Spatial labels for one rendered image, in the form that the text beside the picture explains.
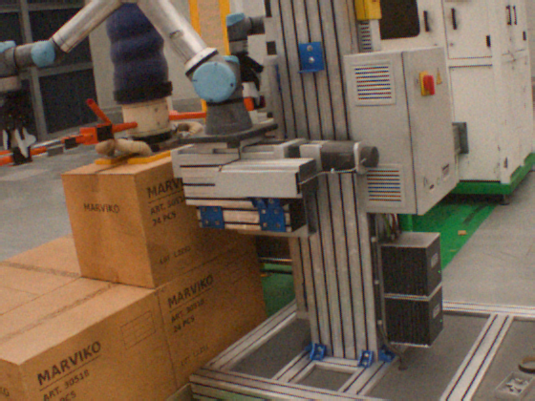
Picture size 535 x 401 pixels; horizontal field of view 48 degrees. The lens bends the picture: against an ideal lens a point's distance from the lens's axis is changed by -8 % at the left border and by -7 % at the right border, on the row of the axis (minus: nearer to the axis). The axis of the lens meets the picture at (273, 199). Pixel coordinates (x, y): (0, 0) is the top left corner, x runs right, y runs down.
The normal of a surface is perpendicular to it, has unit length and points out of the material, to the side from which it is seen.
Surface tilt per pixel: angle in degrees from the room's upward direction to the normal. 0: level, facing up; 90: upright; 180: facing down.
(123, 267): 90
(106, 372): 90
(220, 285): 90
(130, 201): 90
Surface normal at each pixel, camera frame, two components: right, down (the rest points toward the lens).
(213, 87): 0.04, 0.34
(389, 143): -0.53, 0.26
